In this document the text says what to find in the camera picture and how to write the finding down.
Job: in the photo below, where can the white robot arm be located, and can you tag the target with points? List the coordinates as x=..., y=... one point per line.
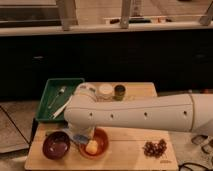
x=181, y=113

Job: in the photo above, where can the green jar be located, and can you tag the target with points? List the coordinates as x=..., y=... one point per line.
x=119, y=92

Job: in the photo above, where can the metal spoon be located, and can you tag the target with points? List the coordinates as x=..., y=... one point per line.
x=60, y=92

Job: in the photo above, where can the white utensil handle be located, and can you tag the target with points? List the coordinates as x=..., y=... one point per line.
x=60, y=109

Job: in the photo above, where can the wooden cutting board table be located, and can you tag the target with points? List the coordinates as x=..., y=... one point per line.
x=125, y=152

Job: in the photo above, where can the blue sponge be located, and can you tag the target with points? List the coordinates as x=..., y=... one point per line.
x=77, y=138

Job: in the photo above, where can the orange bowl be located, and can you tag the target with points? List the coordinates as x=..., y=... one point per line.
x=103, y=143

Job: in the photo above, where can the yellow food piece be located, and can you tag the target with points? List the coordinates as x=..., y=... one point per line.
x=92, y=147

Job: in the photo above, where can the white round container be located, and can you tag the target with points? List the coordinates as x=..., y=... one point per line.
x=105, y=90

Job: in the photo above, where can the purple bowl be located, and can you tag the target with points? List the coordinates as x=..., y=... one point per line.
x=56, y=145

